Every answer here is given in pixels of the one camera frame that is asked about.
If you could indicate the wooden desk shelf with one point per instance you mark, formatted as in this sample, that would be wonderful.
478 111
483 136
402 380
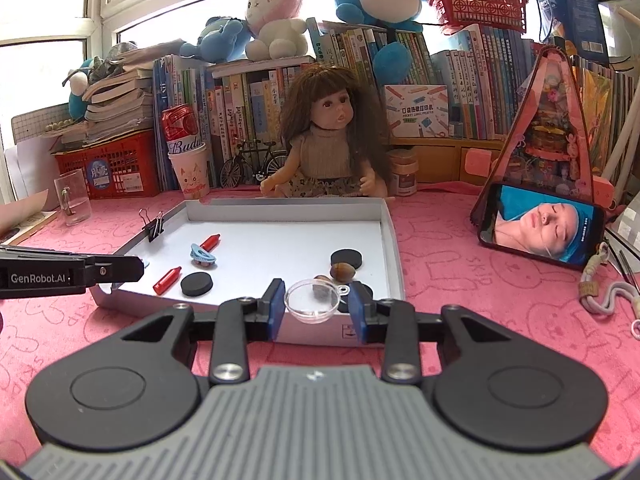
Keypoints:
440 160

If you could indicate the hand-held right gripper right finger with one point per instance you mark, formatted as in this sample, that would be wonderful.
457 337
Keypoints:
357 315

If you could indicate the white grid board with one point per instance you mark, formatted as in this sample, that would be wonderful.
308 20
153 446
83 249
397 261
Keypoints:
30 125

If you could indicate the brown nut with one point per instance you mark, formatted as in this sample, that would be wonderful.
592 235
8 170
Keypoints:
321 279
343 271

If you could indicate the black round disc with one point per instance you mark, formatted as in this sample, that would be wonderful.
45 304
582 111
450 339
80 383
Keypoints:
196 284
346 257
367 292

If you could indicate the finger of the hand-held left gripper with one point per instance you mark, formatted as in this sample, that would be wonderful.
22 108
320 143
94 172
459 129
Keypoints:
115 269

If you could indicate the row of colourful books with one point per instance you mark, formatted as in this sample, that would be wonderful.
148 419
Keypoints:
250 105

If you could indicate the small brown-lidded jar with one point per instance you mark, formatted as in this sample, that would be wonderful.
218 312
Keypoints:
404 175

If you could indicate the clear glass mug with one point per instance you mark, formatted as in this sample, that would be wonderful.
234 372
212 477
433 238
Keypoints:
75 200

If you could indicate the black toy bicycle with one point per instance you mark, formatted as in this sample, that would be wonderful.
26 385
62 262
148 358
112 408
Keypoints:
252 165

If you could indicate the pink triangular dollhouse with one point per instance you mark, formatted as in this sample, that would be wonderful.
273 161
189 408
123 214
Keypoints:
550 135

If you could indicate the blue elephant plush toy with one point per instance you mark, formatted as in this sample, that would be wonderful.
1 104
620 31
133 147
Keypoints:
220 37

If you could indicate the row of yellow books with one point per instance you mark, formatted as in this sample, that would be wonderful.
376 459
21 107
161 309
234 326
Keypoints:
600 110

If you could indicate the clear plastic round dish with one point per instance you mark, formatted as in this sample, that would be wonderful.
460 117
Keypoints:
310 307

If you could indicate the white cardboard box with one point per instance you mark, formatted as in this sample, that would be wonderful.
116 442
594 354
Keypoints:
280 240

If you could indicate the pink rabbit print tablecloth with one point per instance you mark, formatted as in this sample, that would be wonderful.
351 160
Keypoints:
475 310

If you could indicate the red plastic basket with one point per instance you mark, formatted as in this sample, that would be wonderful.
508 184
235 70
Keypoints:
480 10

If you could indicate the white box with pencil print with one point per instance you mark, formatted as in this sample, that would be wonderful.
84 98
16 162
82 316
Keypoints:
415 110

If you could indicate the brown-haired doll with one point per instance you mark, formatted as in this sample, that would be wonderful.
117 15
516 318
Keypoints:
325 150

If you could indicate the row of thin blue books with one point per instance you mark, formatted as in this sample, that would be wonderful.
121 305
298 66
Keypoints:
170 85

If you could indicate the row of green-spined books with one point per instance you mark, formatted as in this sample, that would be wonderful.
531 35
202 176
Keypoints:
350 45

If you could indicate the small blue hair claw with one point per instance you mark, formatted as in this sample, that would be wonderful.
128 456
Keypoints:
202 255

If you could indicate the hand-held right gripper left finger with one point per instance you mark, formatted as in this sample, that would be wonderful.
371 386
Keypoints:
276 312

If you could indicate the black smartphone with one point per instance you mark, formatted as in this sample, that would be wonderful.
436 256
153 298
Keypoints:
540 225

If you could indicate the small blue plush toy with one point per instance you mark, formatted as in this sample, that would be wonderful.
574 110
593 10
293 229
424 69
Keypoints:
77 95

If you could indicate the red plastic crate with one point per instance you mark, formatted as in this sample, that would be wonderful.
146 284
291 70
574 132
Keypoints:
125 165

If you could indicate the white plastic pipes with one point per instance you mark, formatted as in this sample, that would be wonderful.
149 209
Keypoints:
625 125

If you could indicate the open notebook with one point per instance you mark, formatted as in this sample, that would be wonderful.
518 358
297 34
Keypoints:
27 222

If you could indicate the row of blue-spined books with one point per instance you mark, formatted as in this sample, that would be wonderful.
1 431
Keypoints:
480 85

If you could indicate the red drink can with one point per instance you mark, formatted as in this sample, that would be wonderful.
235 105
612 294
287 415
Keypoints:
181 127

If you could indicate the white paper cup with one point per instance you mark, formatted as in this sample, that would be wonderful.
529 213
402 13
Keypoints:
190 172

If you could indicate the stack of worn books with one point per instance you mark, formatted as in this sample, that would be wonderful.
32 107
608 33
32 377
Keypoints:
120 100

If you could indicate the pink white bunny plush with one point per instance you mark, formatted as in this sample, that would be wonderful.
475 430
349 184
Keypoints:
275 10

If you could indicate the black binder clip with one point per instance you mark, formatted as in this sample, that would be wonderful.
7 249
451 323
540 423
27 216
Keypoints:
152 227

